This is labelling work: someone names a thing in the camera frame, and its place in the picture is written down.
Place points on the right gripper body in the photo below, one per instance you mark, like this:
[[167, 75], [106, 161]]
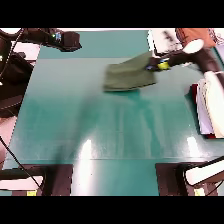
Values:
[[156, 63]]

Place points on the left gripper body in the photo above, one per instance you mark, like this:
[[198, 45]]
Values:
[[70, 40]]

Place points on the olive green garment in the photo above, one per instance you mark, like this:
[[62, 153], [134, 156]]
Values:
[[128, 75]]

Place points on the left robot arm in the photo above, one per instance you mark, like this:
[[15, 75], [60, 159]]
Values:
[[36, 35]]

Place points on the white garment with black print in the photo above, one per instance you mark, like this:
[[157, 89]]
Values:
[[165, 40]]

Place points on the orange garment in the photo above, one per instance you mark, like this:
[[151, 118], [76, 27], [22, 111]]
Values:
[[196, 33]]

